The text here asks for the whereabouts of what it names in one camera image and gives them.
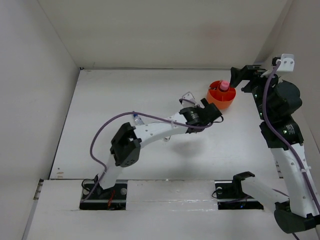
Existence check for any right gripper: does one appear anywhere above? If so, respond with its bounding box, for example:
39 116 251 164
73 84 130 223
230 64 284 120

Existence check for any pink capped glue stick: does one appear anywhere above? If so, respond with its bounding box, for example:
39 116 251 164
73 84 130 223
218 80 230 92

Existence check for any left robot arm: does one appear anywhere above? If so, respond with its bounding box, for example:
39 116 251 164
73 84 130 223
94 99 222 199

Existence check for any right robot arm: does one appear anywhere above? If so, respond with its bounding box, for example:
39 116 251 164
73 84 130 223
230 65 320 235

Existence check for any orange round organizer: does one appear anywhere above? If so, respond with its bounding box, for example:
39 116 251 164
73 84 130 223
206 80 237 110

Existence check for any blue capped spray bottle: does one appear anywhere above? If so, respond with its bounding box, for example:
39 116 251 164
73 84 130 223
133 113 145 126

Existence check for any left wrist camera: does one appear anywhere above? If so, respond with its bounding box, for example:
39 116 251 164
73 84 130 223
178 91 198 106

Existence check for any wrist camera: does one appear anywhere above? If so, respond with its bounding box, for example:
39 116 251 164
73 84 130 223
178 91 198 106
272 53 295 75

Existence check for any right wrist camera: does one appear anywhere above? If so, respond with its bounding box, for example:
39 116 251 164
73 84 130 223
272 53 295 75

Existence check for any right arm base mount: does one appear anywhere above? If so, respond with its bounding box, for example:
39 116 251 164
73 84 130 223
211 171 264 210

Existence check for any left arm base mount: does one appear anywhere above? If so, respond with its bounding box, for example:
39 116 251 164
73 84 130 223
79 179 128 211

